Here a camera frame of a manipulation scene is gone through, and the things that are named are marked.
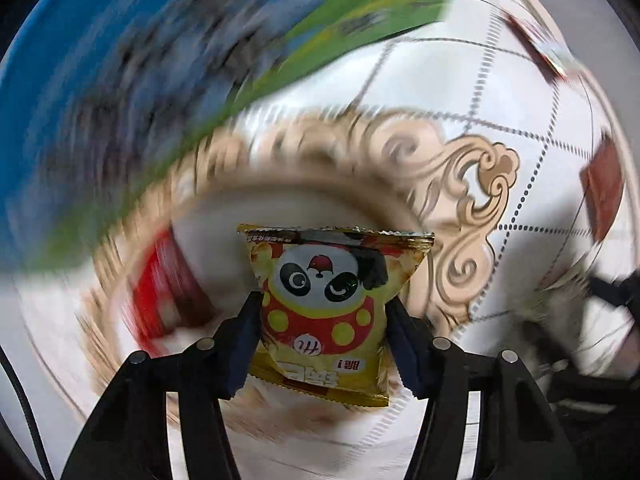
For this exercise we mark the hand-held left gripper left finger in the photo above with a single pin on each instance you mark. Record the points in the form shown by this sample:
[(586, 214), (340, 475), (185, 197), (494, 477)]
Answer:
[(244, 342)]

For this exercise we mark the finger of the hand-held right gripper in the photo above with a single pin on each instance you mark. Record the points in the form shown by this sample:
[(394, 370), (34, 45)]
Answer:
[(614, 291)]

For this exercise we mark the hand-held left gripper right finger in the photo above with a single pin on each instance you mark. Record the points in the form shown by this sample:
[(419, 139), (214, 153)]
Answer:
[(406, 350)]

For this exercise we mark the yellow panda snack packet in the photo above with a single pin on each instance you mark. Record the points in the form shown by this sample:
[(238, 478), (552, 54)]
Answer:
[(320, 285)]

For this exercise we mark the blue printed cardboard box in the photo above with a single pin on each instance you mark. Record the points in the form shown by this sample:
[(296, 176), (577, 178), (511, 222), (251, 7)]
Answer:
[(125, 85)]

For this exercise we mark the red triangular snack packet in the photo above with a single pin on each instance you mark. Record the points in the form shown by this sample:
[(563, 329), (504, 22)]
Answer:
[(165, 290)]

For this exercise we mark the dark red sachet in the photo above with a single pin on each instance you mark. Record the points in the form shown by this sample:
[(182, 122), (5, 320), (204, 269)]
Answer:
[(602, 190)]

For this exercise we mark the red and white packet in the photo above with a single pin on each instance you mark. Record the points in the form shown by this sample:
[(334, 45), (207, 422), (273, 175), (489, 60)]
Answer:
[(537, 42)]

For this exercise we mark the white floral printed blanket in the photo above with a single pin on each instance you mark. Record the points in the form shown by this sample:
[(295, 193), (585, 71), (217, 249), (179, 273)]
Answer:
[(350, 90)]

